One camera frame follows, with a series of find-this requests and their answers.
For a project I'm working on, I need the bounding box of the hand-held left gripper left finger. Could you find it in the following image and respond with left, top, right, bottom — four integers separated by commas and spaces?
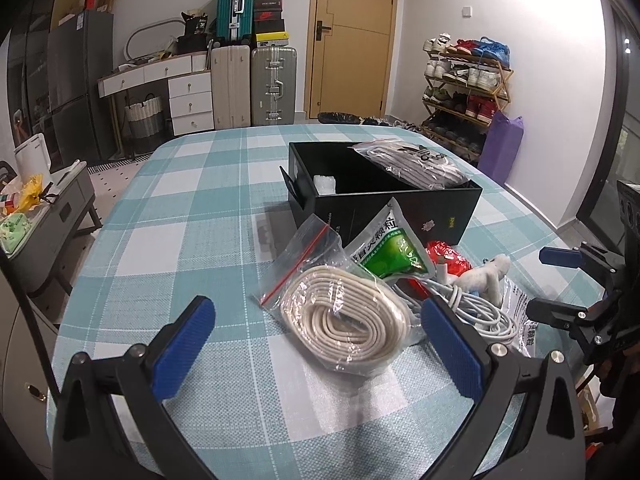
52, 295, 217, 480

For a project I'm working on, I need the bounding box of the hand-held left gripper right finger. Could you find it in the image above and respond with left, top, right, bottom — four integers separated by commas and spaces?
421, 295, 586, 480

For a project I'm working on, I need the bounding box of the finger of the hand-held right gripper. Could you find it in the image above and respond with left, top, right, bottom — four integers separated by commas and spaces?
528, 297, 618, 361
539, 242, 623, 291

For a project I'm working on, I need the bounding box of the white charging cable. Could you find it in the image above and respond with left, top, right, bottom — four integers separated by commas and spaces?
395, 260, 518, 348

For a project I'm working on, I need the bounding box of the white plush toy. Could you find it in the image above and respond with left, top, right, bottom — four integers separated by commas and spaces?
457, 254, 512, 306

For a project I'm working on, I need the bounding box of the red snack packet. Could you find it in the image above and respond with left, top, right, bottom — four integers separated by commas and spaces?
425, 240, 473, 301

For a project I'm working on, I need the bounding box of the bagged beige cord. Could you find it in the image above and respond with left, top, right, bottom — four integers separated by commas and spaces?
257, 214, 423, 376

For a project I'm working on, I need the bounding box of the black storage box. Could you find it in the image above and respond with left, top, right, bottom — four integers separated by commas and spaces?
280, 141, 483, 250

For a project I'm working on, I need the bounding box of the white printed packet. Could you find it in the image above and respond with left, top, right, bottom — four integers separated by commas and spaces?
500, 280, 551, 358

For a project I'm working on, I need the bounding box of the green medicine packet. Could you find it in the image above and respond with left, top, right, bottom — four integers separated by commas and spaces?
345, 199, 433, 281

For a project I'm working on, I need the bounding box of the purple bag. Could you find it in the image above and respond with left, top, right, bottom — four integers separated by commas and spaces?
477, 110, 525, 183

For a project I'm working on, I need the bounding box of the glass sliding door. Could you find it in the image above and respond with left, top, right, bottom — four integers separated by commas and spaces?
575, 0, 640, 246

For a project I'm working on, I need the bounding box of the teal checked tablecloth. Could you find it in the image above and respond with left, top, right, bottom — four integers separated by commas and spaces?
46, 122, 608, 480

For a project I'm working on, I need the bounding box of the beige cabinet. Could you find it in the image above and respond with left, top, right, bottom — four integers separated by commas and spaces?
0, 260, 61, 480

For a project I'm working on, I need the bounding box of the wooden shoe rack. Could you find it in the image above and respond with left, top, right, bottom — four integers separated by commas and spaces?
420, 35, 513, 161

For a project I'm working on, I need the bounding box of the grey side table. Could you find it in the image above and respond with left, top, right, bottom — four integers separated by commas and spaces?
0, 160, 103, 301

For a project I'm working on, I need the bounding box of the black white striped rug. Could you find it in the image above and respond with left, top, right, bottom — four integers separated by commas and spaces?
87, 157, 151, 173

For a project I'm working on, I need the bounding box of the collection of racked shoes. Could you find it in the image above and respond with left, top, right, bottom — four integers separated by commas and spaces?
421, 34, 511, 153

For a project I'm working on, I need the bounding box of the group of loose shoes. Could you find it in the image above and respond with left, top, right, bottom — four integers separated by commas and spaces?
360, 116, 423, 133

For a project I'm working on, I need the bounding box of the yellow plastic bag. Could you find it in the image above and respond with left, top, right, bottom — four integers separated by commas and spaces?
17, 174, 46, 211

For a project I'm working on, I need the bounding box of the woven laundry basket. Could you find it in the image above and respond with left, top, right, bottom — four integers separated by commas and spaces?
124, 94, 166, 141

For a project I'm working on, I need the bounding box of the white appliance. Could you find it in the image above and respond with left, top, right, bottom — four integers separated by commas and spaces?
14, 134, 51, 176

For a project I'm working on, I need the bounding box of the white desk with drawers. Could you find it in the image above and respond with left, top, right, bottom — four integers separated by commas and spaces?
97, 52, 213, 136

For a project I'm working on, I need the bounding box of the beige suitcase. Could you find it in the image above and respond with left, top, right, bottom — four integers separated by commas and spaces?
210, 42, 252, 131

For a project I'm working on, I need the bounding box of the silver suitcase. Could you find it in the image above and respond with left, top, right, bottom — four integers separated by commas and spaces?
250, 46, 297, 127

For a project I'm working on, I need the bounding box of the yellow wooden door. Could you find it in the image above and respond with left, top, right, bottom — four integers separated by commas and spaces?
305, 0, 401, 122

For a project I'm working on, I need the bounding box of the grey refrigerator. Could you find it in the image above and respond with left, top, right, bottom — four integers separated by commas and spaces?
47, 10, 115, 168

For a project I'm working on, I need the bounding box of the black paper bag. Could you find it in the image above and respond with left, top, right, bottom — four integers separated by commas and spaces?
177, 10, 213, 53

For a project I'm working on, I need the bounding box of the black glass cabinet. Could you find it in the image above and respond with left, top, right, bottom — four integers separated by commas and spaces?
5, 0, 56, 151

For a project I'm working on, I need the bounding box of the yellow black shoe box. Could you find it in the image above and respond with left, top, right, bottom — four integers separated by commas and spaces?
254, 33, 291, 50

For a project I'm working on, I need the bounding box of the teal suitcase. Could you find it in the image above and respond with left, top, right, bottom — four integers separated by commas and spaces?
216, 0, 257, 46

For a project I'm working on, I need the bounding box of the bagged grey cord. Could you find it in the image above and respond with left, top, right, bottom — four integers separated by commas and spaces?
350, 139, 473, 191

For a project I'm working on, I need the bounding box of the oval mirror frame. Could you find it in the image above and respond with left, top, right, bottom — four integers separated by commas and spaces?
122, 17, 186, 61

